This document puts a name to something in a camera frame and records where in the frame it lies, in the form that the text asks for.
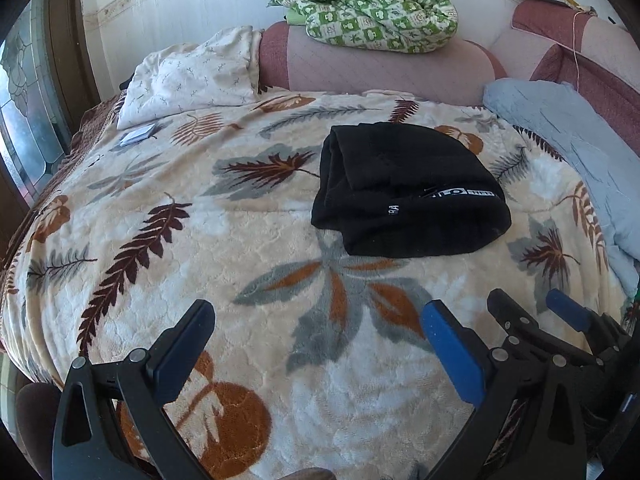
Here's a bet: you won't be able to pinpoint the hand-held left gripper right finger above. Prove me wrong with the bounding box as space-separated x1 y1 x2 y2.
420 299 589 480

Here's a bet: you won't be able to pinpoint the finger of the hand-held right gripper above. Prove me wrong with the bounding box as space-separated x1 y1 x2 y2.
487 288 598 368
545 289 632 357

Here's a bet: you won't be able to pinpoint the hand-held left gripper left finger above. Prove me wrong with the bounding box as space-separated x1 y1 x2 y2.
51 299 217 480

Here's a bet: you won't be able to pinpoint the black pants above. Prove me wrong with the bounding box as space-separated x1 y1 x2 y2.
310 121 512 259

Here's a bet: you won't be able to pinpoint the leaf print fleece blanket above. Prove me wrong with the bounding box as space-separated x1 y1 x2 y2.
0 89 640 480

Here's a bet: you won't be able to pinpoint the light blue quilt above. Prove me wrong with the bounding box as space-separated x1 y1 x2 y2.
482 78 640 292

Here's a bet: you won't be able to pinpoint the small flat card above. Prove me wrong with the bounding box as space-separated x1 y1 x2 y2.
118 124 157 149

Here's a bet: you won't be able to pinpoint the white floral pillow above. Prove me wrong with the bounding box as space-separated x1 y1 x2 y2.
116 26 264 131

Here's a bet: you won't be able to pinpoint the pink padded headboard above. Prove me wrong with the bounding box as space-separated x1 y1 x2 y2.
257 0 640 161

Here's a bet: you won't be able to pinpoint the patterned glass window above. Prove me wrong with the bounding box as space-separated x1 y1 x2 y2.
0 0 72 197

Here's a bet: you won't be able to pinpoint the green checked quilt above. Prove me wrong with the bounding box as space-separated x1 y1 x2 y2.
265 0 460 55

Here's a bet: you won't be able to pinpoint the thin white cable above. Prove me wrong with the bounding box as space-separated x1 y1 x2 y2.
570 9 593 88

